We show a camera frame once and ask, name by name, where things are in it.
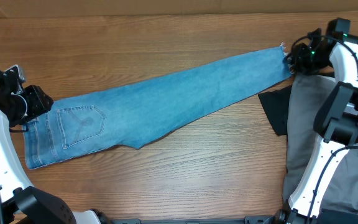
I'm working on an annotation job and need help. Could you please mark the light blue denim jeans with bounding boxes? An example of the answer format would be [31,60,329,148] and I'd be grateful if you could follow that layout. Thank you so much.
[24,46,291,169]

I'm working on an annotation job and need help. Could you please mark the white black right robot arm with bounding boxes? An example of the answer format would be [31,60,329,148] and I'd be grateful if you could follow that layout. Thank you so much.
[271,18,358,223]

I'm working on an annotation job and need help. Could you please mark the black garment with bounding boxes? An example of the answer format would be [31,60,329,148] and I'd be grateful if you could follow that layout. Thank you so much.
[257,72,337,137]

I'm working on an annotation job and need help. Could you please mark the black table edge rail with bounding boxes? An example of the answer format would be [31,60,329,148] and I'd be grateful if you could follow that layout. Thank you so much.
[110,215,284,224]

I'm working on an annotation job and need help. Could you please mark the grey garment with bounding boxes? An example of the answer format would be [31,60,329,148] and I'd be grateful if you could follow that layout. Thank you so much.
[283,75,358,223]

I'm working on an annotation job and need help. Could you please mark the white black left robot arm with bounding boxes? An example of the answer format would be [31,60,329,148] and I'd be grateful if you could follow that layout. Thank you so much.
[0,65,110,224]

